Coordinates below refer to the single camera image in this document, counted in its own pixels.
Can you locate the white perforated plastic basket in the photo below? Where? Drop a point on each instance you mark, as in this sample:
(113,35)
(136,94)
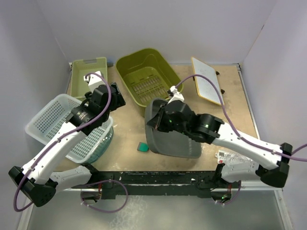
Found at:
(47,122)

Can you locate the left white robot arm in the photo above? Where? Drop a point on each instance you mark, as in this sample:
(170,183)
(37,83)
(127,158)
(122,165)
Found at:
(75,134)

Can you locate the olive green plastic tub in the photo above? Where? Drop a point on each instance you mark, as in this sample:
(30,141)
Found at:
(146,75)

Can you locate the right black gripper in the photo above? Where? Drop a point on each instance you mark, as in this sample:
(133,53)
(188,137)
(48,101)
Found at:
(157,121)

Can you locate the large grey plastic tub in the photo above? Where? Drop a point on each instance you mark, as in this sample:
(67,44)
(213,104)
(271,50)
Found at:
(173,143)

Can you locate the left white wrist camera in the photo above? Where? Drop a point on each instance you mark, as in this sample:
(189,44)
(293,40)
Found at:
(93,81)

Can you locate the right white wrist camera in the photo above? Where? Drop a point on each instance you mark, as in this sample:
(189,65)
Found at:
(175,95)

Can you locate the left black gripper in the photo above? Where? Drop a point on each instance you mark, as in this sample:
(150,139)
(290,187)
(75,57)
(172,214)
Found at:
(117,101)

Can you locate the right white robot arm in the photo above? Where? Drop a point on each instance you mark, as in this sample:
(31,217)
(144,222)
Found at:
(268,162)

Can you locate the small grey blue block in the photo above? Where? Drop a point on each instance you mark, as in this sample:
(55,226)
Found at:
(110,62)

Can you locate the teal transparent basket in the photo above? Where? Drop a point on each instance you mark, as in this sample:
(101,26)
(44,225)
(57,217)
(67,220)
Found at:
(97,143)

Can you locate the aluminium frame rail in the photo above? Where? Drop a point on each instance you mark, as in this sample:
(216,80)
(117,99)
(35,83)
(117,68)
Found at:
(257,185)

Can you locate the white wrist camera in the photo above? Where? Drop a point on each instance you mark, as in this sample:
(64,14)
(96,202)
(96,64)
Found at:
(175,95)
(93,81)

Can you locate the plastic bag with label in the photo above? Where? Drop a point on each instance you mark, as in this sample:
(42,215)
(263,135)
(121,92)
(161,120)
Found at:
(226,157)

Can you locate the teal green sponge block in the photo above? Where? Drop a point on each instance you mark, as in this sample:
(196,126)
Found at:
(142,147)

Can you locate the white board yellow frame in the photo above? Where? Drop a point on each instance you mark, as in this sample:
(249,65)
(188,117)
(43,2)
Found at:
(207,88)

